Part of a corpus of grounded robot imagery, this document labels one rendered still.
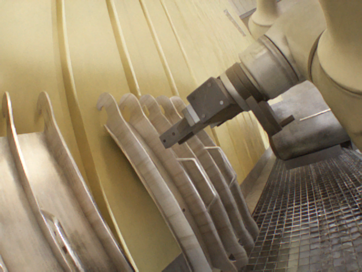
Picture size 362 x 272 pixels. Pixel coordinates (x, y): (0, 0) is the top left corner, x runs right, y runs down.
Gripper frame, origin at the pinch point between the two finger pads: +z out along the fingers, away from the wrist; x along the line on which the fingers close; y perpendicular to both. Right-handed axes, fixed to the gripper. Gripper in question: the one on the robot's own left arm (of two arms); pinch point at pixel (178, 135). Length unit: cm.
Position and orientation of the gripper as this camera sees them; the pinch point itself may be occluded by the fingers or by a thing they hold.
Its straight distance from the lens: 38.4
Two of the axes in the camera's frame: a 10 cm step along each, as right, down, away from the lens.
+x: -5.2, 1.2, -8.5
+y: -5.0, -8.5, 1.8
